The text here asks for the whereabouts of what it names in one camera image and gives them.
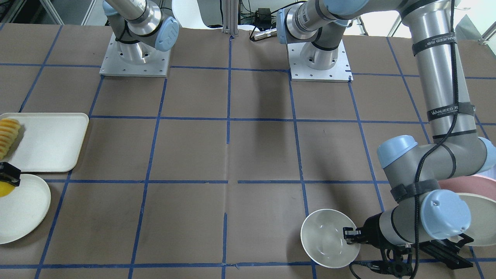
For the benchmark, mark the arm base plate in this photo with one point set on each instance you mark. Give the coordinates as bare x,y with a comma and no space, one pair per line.
310,64
134,60

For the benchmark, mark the white rectangular tray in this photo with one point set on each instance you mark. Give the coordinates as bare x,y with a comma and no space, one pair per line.
47,142

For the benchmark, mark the white ceramic bowl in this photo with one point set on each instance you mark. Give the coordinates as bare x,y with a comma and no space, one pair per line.
322,238

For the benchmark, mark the sliced yellow bread loaf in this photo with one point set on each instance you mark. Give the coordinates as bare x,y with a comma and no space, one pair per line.
9,130

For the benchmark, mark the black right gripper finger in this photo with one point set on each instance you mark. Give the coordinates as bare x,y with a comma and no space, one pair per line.
10,174

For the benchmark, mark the pink plate in rack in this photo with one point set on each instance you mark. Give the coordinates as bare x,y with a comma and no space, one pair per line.
474,184

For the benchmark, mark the silver cylindrical connector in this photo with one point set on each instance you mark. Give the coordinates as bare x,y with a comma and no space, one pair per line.
270,33

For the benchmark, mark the black dish rack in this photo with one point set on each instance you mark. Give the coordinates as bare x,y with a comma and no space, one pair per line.
447,251

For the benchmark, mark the aluminium frame post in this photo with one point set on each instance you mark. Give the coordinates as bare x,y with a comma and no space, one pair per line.
230,12

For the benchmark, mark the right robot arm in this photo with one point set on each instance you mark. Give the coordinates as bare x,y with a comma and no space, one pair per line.
142,21

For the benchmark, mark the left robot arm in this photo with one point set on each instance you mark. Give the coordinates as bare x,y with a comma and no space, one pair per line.
425,212

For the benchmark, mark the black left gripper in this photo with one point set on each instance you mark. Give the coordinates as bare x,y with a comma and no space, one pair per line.
371,231

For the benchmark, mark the yellow lemon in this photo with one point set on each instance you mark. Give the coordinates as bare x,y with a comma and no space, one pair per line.
6,188

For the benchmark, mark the cream plate in rack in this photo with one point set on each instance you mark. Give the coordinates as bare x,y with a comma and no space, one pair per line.
483,224

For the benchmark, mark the white round plate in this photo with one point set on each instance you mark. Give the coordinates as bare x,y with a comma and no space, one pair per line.
24,208

